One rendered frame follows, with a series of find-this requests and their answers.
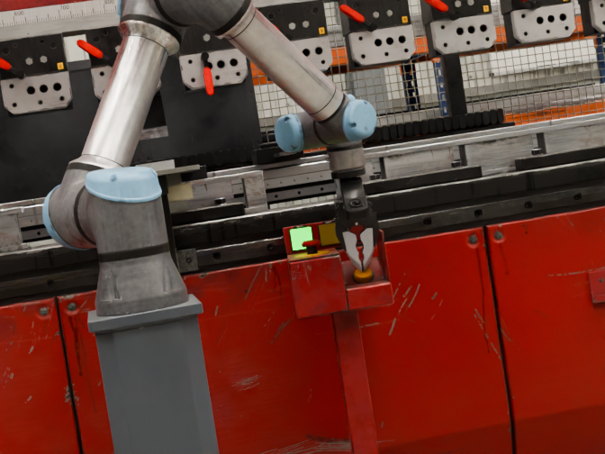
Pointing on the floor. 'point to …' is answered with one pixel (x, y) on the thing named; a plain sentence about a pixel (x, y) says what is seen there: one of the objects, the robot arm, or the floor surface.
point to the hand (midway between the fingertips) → (362, 266)
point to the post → (454, 85)
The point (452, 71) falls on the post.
